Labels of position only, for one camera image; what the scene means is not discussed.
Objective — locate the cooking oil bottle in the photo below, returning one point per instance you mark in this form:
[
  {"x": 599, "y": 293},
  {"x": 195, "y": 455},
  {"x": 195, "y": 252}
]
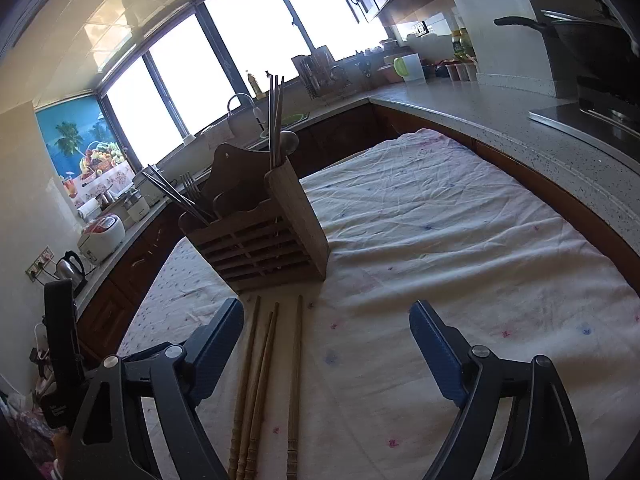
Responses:
[{"x": 463, "y": 48}]

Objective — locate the green colander bowl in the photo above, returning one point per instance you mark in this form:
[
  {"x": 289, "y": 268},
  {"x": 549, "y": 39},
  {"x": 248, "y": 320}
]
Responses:
[{"x": 292, "y": 120}]

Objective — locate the white slow cooker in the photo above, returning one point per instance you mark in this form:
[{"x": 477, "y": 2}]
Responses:
[{"x": 136, "y": 205}]

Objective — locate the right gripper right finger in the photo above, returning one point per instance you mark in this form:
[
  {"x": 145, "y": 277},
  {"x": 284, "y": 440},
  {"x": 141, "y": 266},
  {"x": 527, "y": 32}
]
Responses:
[{"x": 542, "y": 438}]

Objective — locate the silver metal spoon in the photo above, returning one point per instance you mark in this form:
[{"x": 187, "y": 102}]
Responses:
[{"x": 288, "y": 144}]

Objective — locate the wall power socket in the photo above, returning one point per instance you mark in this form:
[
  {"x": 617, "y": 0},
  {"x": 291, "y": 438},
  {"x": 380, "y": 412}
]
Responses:
[{"x": 40, "y": 264}]

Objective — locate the black wok pan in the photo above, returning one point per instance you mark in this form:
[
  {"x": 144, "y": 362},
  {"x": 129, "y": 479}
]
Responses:
[{"x": 602, "y": 46}]

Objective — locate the kitchen faucet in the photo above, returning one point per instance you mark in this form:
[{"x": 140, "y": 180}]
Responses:
[{"x": 242, "y": 102}]

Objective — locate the dish drying rack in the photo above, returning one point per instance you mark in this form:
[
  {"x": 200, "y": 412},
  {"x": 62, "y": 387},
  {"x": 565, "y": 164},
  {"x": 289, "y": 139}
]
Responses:
[{"x": 323, "y": 76}]

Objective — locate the silver metal fork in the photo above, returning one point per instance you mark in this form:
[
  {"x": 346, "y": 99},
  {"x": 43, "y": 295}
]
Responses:
[{"x": 192, "y": 193}]

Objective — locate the white rice cooker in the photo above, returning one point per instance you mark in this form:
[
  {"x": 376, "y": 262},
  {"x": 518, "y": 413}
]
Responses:
[{"x": 101, "y": 238}]

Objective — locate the green white pitcher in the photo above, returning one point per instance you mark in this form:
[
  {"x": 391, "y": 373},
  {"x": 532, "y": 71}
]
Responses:
[{"x": 409, "y": 67}]

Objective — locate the yellow dish soap bottle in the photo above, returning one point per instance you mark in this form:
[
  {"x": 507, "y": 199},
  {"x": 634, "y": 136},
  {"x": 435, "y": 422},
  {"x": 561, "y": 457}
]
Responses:
[{"x": 259, "y": 94}]

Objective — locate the floral white tablecloth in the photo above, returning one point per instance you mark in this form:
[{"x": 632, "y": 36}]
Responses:
[{"x": 424, "y": 217}]

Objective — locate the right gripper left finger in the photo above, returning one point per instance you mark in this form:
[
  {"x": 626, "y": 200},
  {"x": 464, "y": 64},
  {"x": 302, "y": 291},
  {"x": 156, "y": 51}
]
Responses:
[{"x": 110, "y": 439}]

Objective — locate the metal chopstick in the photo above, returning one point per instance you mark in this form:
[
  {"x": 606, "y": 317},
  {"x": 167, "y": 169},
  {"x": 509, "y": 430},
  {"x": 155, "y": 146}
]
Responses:
[
  {"x": 170, "y": 192},
  {"x": 182, "y": 194}
]

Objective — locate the wooden utensil holder box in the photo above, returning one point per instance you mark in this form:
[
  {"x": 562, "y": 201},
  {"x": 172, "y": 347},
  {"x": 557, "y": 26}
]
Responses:
[{"x": 265, "y": 232}]

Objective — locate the tropical fruit poster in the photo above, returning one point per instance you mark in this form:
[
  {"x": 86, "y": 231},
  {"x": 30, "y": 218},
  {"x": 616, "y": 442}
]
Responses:
[{"x": 84, "y": 150}]

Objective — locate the gas stove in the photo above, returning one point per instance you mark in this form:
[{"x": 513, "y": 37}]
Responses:
[{"x": 604, "y": 116}]

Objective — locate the steel electric kettle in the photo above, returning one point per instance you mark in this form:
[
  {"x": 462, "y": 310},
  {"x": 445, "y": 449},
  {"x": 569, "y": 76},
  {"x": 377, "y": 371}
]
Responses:
[{"x": 70, "y": 267}]

